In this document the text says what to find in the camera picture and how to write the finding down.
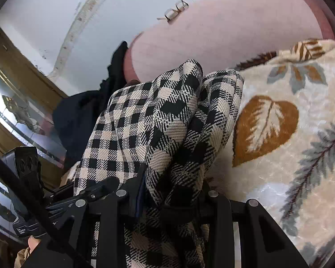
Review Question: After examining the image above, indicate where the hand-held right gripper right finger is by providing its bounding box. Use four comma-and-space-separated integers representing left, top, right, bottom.
199, 180, 310, 268

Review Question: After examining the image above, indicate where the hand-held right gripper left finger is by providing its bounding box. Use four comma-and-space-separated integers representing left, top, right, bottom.
24, 162, 147, 268

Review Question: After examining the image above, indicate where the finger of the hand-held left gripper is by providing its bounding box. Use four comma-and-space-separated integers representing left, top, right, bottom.
45, 179, 121, 213

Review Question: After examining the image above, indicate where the black and beige checkered coat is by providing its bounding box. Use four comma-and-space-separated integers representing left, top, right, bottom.
74, 59, 245, 268

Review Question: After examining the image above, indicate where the person's left hand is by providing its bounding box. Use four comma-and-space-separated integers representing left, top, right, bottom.
26, 236, 45, 255

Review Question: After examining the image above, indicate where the black cloth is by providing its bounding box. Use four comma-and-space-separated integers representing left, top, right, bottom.
52, 41, 129, 168

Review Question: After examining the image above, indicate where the leaf printed blanket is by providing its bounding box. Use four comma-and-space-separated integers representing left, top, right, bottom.
60, 39, 335, 268

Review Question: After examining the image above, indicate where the wooden glass display cabinet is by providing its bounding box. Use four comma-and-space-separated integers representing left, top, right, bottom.
0, 19, 70, 229

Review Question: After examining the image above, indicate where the pink and brown sofa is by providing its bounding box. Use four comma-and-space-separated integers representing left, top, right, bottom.
123, 0, 335, 86

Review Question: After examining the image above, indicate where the black cable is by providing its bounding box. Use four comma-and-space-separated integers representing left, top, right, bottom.
0, 149, 84, 260

